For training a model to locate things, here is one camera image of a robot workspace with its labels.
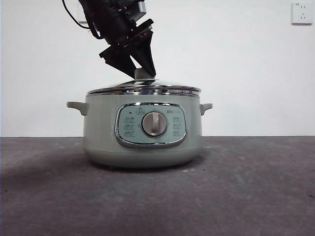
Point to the white wall socket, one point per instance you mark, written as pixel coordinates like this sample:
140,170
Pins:
300,13

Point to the pale green electric pot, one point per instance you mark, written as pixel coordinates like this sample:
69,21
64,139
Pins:
103,137

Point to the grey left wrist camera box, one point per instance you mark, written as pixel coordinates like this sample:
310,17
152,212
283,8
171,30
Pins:
139,9

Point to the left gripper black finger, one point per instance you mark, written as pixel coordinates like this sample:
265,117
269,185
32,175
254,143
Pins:
145,55
121,62

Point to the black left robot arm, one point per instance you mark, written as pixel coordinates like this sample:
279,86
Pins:
108,19

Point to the glass lid with green knob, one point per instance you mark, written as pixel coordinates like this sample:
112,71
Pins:
152,86

